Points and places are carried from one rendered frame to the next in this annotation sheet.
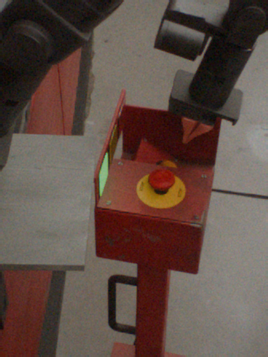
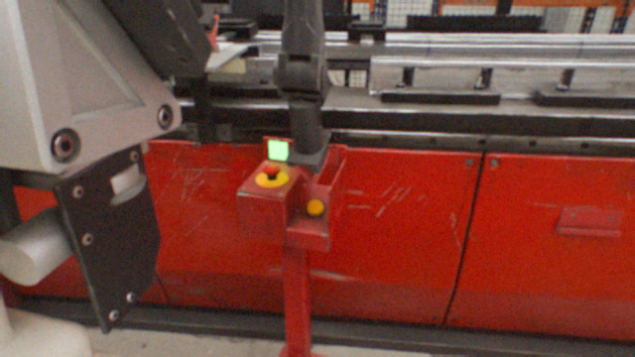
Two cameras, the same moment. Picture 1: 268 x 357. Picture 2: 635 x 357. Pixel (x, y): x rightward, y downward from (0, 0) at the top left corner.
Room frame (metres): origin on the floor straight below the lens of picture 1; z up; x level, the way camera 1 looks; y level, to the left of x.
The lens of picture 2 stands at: (0.87, -0.81, 1.20)
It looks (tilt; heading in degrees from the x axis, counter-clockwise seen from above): 28 degrees down; 95
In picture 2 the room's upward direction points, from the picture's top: straight up
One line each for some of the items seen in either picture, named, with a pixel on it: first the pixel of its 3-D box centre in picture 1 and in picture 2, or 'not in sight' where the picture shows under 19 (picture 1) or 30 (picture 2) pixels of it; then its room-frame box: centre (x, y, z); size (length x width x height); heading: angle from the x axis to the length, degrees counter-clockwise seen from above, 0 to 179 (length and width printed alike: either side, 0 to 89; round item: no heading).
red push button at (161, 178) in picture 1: (161, 184); (272, 174); (0.71, -0.04, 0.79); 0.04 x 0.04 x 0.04
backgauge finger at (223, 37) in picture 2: not in sight; (229, 31); (0.49, 0.48, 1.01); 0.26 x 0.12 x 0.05; 89
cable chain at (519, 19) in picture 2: not in sight; (470, 21); (1.27, 0.71, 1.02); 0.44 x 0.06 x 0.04; 179
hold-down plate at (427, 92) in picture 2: not in sight; (438, 95); (1.10, 0.26, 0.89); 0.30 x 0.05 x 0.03; 179
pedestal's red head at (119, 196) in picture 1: (159, 180); (294, 191); (0.76, -0.04, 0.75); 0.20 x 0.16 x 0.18; 169
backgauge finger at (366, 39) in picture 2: not in sight; (366, 34); (0.91, 0.48, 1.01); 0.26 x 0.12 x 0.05; 89
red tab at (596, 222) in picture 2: not in sight; (590, 222); (1.52, 0.15, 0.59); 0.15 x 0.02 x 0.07; 179
